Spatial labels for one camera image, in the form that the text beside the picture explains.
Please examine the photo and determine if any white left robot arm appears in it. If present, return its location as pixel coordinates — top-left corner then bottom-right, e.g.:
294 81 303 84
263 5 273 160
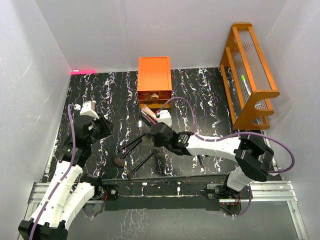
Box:
18 113 114 240

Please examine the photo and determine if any thin black makeup brush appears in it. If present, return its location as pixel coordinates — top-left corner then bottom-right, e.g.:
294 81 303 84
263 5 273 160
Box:
117 133 145 153

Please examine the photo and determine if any orange wooden shelf rack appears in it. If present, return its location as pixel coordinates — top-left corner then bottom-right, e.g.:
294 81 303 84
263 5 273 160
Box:
220 22 280 130

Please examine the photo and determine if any pink lip gloss tube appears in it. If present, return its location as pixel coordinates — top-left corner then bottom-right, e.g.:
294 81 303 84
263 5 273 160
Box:
141 104 158 118

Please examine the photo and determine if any aluminium mounting rail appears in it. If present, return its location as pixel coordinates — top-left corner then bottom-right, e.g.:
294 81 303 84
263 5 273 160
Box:
18 181 308 240

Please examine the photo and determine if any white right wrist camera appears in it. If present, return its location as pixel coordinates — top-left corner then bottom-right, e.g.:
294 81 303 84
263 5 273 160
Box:
156 109 172 128

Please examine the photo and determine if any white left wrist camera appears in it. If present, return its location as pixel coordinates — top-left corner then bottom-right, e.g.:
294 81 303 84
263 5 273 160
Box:
73 100 99 120

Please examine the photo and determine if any brown lipstick tube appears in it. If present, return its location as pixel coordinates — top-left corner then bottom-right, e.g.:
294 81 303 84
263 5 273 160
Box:
144 111 158 123

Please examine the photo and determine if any clear acrylic drawer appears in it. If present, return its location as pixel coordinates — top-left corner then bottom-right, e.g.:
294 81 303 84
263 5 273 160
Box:
138 109 172 134
138 90 172 100

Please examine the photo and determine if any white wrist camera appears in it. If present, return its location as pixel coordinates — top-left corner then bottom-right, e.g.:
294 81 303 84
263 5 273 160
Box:
156 109 172 128
73 100 99 120

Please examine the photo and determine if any black makeup tube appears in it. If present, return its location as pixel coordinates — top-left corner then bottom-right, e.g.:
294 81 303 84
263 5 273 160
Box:
140 112 154 127

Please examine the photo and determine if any large fluffy powder brush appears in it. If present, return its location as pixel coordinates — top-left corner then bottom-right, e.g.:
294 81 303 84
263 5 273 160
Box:
112 139 142 168

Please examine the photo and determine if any dark eyeliner pencil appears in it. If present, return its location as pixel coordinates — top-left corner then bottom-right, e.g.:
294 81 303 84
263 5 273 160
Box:
197 155 205 168

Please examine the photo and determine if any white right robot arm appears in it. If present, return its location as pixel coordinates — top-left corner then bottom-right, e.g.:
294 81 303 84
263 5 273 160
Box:
150 122 274 199

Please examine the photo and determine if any orange drawer cabinet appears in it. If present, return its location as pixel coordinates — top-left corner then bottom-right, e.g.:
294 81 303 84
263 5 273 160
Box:
137 56 173 110

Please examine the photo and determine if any small black makeup brush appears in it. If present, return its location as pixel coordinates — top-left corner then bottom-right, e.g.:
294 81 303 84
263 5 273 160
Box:
126 152 154 180

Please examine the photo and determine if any green marker pen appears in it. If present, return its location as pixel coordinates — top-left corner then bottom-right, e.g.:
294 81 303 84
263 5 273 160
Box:
240 74 251 96

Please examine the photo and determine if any pink tape strip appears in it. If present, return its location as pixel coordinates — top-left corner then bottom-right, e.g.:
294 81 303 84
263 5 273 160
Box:
70 70 96 76

